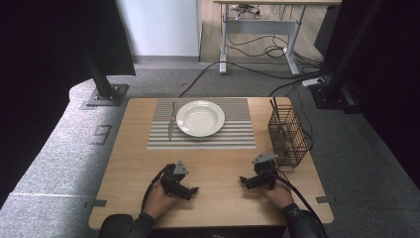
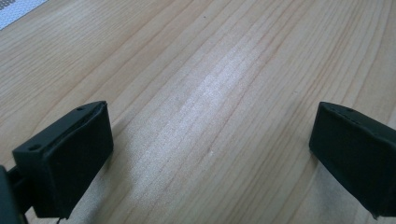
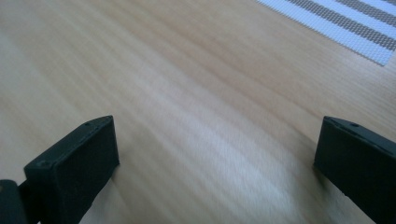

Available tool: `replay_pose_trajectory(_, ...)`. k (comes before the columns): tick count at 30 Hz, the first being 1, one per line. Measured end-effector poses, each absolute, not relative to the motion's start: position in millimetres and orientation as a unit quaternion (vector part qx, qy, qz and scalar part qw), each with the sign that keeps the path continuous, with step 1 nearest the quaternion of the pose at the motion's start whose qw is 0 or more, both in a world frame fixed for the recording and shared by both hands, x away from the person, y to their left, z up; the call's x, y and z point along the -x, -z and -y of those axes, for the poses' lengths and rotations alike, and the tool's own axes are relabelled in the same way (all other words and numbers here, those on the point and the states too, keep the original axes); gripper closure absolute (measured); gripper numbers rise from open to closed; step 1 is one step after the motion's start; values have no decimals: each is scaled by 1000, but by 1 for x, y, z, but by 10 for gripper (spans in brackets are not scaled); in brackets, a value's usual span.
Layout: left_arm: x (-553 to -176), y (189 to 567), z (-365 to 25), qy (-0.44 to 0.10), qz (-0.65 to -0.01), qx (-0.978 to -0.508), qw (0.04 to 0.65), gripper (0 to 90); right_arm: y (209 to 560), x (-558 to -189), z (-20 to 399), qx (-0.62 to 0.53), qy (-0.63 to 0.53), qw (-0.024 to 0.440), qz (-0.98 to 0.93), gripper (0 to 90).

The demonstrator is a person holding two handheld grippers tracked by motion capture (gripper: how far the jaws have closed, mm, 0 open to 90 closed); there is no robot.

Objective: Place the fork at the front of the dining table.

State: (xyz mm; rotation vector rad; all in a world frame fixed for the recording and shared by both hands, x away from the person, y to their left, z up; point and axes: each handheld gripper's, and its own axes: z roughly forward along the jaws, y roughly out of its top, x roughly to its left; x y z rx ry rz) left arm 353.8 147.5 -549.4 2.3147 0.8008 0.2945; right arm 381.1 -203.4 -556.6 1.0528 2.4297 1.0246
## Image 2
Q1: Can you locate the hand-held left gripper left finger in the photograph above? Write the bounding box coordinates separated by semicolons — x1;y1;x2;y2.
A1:
11;100;115;220

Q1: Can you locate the white dotted mat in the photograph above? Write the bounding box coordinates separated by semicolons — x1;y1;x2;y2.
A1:
0;0;50;31

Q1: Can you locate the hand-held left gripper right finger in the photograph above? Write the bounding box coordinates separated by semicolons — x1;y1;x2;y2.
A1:
308;101;396;218

